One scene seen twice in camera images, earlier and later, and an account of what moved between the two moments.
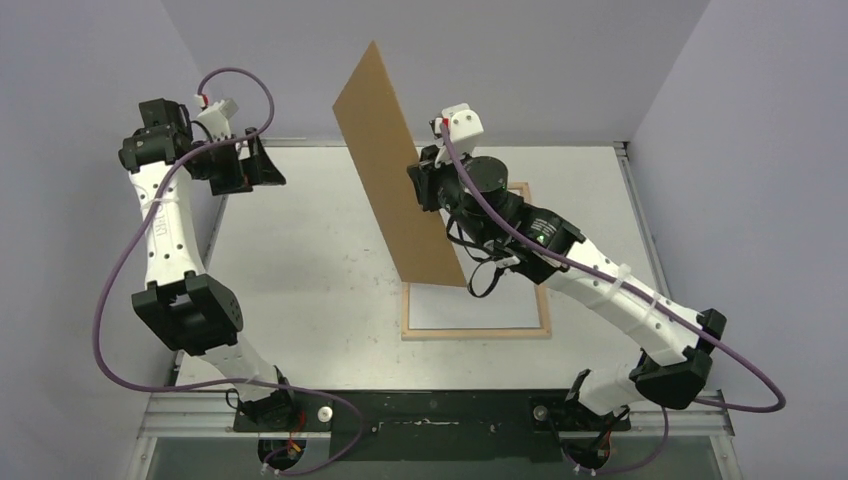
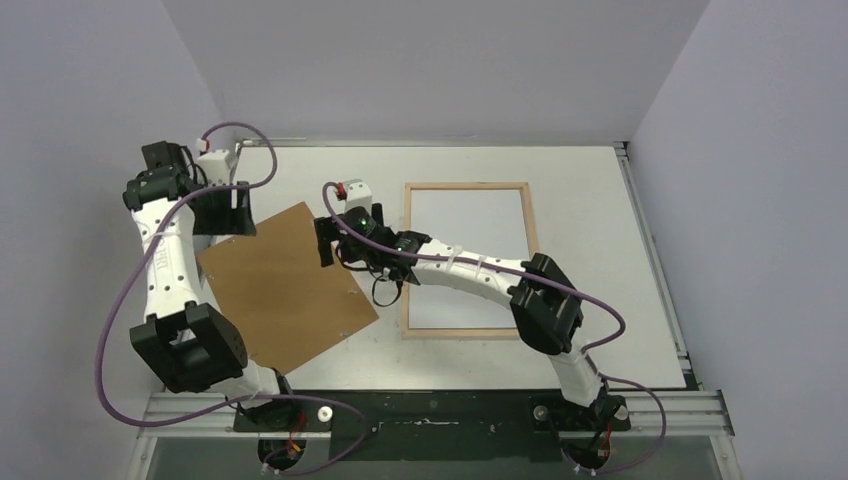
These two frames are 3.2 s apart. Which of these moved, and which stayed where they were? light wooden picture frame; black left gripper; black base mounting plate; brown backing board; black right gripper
Moved: brown backing board; black right gripper; black left gripper
Stayed: black base mounting plate; light wooden picture frame
